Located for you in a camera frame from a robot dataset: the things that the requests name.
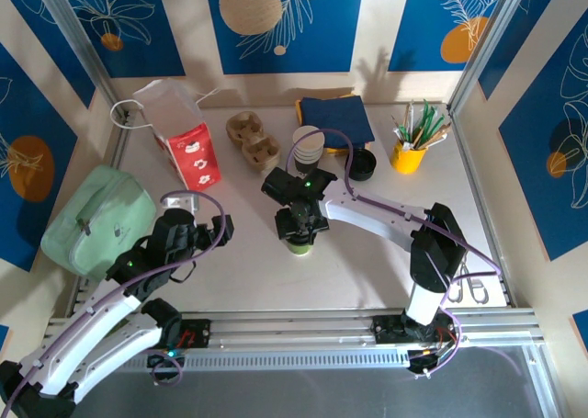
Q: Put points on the red white paper bag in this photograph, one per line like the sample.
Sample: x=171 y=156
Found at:
x=193 y=154

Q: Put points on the yellow napkin stack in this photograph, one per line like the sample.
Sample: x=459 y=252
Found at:
x=335 y=151

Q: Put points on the wooden stirrer stick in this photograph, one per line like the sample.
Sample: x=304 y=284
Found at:
x=436 y=134
x=406 y=119

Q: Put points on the aluminium frame post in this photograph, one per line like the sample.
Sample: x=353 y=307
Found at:
x=486 y=46
x=82 y=46

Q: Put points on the green paper cup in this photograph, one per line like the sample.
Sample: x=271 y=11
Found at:
x=301 y=251

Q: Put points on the aluminium front rail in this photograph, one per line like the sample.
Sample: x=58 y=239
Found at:
x=298 y=326

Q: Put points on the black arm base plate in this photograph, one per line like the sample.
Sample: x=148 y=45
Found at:
x=383 y=333
x=202 y=328

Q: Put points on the mint green zip pouch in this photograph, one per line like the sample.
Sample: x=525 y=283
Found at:
x=101 y=216

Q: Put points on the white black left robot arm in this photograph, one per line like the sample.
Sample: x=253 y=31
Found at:
x=92 y=321

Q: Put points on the black white paper cup stack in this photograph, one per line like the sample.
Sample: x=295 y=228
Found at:
x=308 y=149

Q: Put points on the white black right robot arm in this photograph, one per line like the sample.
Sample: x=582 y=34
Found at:
x=376 y=216

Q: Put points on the black cup lid stack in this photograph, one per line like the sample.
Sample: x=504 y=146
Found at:
x=360 y=165

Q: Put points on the yellow stirrer holder cup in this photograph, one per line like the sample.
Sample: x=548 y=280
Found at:
x=406 y=161

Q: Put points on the blue napkin stack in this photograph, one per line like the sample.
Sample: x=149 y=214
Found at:
x=335 y=115

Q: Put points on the brown cardboard cup carrier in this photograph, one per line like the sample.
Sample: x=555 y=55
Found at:
x=262 y=154

